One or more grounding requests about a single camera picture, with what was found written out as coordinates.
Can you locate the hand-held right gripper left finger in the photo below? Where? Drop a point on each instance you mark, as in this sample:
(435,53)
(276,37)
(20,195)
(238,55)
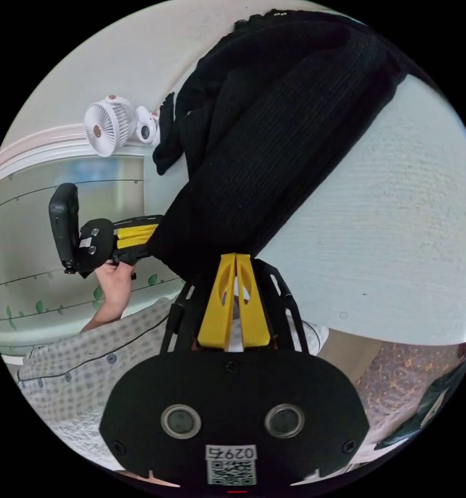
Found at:
(216,311)

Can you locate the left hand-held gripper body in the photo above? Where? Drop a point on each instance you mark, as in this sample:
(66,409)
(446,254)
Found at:
(97,243)

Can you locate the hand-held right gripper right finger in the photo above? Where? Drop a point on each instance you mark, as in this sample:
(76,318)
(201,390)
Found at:
(254,315)

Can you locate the black shirt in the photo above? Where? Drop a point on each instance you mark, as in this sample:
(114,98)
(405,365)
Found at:
(275,136)

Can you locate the person's left forearm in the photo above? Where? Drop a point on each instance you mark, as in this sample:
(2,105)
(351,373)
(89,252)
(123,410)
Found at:
(102,318)

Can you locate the person's left hand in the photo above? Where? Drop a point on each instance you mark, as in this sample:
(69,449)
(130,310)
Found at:
(114,286)

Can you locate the frosted window with leaf decals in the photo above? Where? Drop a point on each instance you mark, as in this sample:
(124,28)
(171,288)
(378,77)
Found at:
(26,241)

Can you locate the white twin-head fan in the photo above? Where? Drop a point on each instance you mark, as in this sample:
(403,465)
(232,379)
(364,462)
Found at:
(108,126)

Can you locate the person's body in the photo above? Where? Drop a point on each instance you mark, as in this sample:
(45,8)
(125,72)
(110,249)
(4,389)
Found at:
(81,373)

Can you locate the bed with patterned brown sheet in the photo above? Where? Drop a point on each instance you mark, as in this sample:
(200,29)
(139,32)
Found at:
(400,381)

